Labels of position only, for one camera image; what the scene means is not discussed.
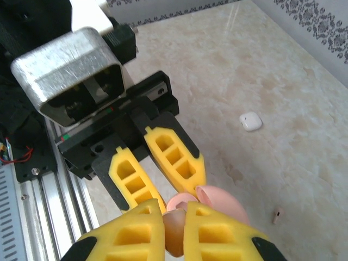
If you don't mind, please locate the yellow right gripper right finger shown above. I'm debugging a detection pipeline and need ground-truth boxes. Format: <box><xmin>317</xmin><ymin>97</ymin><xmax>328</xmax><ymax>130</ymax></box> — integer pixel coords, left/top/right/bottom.
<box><xmin>183</xmin><ymin>201</ymin><xmax>288</xmax><ymax>261</ymax></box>

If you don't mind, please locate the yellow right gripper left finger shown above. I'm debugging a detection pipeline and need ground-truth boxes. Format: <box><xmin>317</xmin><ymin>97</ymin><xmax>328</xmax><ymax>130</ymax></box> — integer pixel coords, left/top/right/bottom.
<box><xmin>61</xmin><ymin>198</ymin><xmax>166</xmax><ymax>261</ymax></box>

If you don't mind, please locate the pink round charging case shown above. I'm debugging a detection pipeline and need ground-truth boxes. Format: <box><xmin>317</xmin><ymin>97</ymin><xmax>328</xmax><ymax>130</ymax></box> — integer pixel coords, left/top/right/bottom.
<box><xmin>165</xmin><ymin>185</ymin><xmax>250</xmax><ymax>226</ymax></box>

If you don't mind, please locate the white square charging case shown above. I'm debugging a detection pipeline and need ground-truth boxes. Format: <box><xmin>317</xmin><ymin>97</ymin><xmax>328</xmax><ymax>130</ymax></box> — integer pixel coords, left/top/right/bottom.
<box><xmin>239</xmin><ymin>110</ymin><xmax>263</xmax><ymax>133</ymax></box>

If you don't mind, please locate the aluminium mounting rail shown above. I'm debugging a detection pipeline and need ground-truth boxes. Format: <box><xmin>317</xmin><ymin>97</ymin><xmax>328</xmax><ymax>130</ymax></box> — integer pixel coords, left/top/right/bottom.
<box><xmin>18</xmin><ymin>160</ymin><xmax>100</xmax><ymax>261</ymax></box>

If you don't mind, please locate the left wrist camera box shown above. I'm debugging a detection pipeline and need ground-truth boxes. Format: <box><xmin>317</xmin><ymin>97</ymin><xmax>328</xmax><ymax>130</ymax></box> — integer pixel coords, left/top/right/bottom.
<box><xmin>10</xmin><ymin>0</ymin><xmax>136</xmax><ymax>128</ymax></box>

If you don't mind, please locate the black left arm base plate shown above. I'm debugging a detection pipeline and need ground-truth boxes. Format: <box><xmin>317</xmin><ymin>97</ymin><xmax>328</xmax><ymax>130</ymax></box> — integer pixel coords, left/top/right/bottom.
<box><xmin>10</xmin><ymin>116</ymin><xmax>59</xmax><ymax>183</ymax></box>

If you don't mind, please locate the grey slotted cable duct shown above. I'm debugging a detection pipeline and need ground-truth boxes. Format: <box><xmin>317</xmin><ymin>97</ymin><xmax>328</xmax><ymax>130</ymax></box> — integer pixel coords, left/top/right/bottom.
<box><xmin>0</xmin><ymin>165</ymin><xmax>24</xmax><ymax>261</ymax></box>

